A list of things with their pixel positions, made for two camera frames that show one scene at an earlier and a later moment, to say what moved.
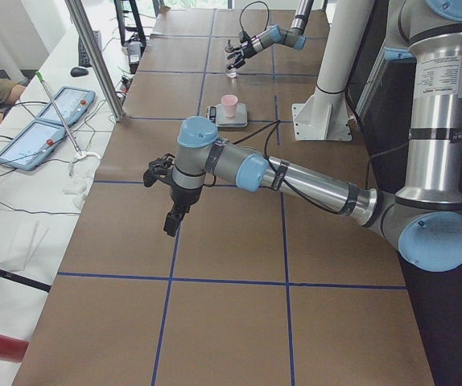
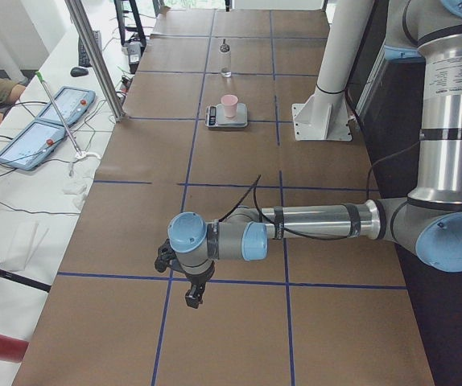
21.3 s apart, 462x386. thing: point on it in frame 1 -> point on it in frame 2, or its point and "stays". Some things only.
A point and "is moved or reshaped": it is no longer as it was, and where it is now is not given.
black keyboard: [83, 58] stays
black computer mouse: [78, 71] stays
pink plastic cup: [229, 102] stays
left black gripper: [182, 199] -> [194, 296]
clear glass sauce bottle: [230, 73] is moved or reshaped
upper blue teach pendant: [72, 103] stays
